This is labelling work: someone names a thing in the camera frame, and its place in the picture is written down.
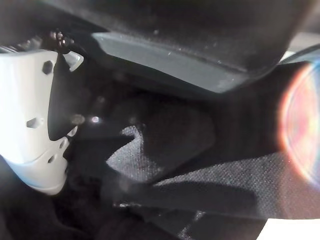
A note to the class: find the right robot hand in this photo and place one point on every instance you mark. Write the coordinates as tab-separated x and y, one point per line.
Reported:
175	30

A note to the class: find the black sweater with orange cuffs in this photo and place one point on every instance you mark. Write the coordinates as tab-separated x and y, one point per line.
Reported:
225	130

